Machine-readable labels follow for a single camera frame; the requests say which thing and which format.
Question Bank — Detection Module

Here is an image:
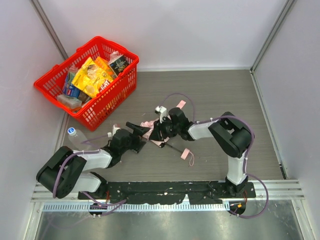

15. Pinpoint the plastic bottle with blue cap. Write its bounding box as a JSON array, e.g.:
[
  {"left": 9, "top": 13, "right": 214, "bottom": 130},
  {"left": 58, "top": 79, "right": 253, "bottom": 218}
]
[{"left": 67, "top": 127, "right": 90, "bottom": 151}]

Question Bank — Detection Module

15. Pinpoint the blue snack packet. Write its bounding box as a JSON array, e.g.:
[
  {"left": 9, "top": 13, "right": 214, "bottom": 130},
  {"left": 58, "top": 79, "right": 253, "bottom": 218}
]
[{"left": 62, "top": 72, "right": 80, "bottom": 98}]

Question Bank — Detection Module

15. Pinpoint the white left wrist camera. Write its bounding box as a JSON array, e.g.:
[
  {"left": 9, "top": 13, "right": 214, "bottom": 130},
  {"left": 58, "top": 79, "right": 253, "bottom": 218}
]
[{"left": 107, "top": 124, "right": 120, "bottom": 138}]

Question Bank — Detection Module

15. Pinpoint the black box with gold print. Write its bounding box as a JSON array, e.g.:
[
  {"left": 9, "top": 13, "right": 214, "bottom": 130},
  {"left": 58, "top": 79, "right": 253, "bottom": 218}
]
[{"left": 108, "top": 55, "right": 130, "bottom": 76}]

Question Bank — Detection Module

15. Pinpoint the pink folding umbrella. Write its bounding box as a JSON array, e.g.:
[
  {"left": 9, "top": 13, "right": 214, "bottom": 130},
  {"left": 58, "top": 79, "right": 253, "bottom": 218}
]
[{"left": 139, "top": 99, "right": 195, "bottom": 167}]

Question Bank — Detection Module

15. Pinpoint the clear plastic container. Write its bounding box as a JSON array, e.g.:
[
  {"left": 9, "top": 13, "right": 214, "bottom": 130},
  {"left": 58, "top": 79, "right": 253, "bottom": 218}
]
[{"left": 56, "top": 94, "right": 82, "bottom": 110}]

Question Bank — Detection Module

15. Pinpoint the aluminium frame rail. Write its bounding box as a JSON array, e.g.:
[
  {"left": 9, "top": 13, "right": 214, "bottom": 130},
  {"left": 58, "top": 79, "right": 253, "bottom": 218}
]
[{"left": 30, "top": 179, "right": 305, "bottom": 203}]

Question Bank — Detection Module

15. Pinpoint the red plastic shopping basket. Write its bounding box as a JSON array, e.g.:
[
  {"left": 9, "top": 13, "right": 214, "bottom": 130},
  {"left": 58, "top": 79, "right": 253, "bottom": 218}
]
[{"left": 34, "top": 36, "right": 139, "bottom": 131}]

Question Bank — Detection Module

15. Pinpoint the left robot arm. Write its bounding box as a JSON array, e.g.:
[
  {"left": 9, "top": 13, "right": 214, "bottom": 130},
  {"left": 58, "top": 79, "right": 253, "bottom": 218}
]
[{"left": 36, "top": 122, "right": 150, "bottom": 200}]

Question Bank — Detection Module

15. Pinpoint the red and white snack packet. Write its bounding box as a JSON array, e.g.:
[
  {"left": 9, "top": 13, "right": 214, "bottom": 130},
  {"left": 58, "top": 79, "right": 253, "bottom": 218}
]
[{"left": 98, "top": 79, "right": 111, "bottom": 93}]

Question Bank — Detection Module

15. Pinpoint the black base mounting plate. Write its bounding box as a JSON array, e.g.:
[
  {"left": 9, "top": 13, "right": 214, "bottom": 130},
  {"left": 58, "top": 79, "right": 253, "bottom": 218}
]
[{"left": 90, "top": 181, "right": 256, "bottom": 205}]

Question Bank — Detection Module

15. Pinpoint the white slotted cable duct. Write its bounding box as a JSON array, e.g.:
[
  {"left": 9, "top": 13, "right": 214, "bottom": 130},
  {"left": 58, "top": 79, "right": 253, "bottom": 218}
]
[{"left": 42, "top": 202, "right": 230, "bottom": 212}]

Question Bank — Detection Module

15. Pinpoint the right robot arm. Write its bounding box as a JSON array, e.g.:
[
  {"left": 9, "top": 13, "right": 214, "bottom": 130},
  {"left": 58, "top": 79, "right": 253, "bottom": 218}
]
[{"left": 147, "top": 106, "right": 255, "bottom": 197}]

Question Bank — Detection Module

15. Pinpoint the yellow snack bag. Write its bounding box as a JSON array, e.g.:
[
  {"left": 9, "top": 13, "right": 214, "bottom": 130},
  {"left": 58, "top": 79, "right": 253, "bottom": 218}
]
[{"left": 72, "top": 57, "right": 114, "bottom": 98}]

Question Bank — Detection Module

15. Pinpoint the orange snack box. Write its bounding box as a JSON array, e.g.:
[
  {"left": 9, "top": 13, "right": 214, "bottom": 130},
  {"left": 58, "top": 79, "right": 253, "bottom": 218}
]
[{"left": 94, "top": 56, "right": 117, "bottom": 80}]

